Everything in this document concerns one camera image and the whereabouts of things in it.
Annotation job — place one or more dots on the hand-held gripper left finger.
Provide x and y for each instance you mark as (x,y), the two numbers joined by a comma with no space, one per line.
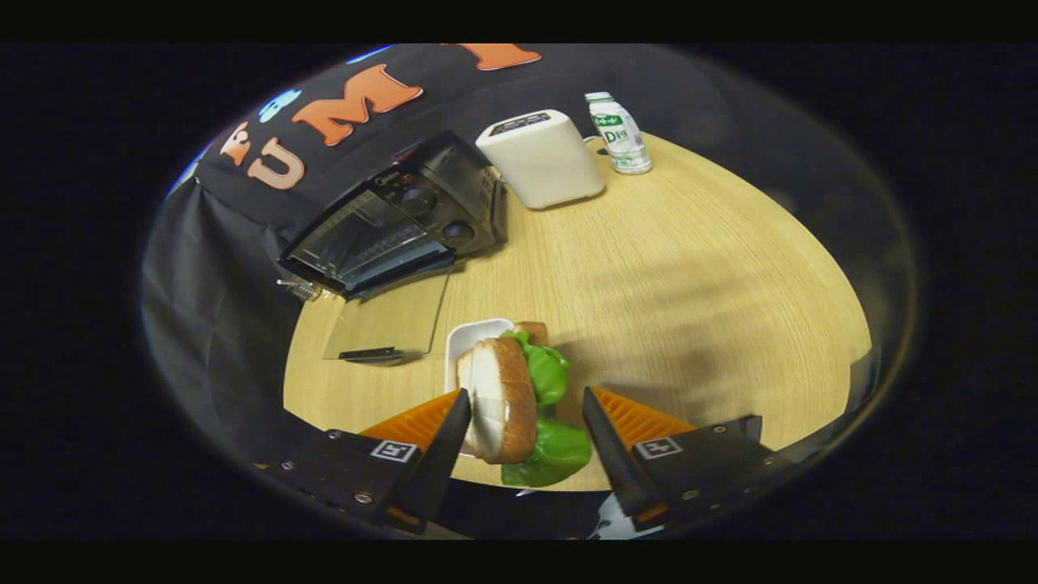
(442,462)

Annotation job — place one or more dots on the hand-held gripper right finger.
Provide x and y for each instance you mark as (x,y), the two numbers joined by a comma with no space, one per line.
(612,462)

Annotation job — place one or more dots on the toast and lettuce sandwich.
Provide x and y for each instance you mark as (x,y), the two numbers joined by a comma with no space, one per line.
(511,397)

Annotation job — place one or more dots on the black toaster oven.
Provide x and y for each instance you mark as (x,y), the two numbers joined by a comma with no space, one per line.
(438,195)

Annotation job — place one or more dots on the white pop-up toaster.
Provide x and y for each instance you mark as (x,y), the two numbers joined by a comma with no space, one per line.
(543,162)

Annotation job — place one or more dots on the white plastic tray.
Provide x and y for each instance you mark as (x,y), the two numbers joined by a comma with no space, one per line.
(466,337)

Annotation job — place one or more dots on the black backdrop cloth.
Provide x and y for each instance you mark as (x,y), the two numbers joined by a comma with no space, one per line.
(211,284)

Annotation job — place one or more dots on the white green-label drink bottle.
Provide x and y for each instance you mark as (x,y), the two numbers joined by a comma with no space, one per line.
(620,138)

